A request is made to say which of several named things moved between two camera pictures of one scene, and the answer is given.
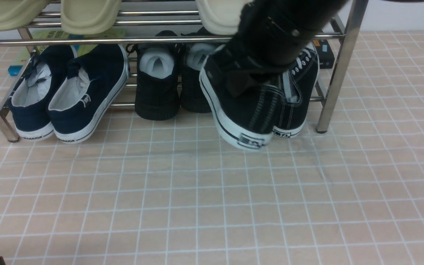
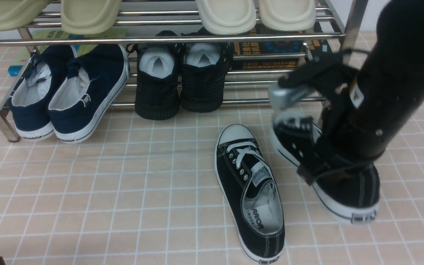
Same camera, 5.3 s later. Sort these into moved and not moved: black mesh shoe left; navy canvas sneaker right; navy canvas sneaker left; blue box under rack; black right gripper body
Moved: black right gripper body
Not moved: blue box under rack; navy canvas sneaker left; navy canvas sneaker right; black mesh shoe left
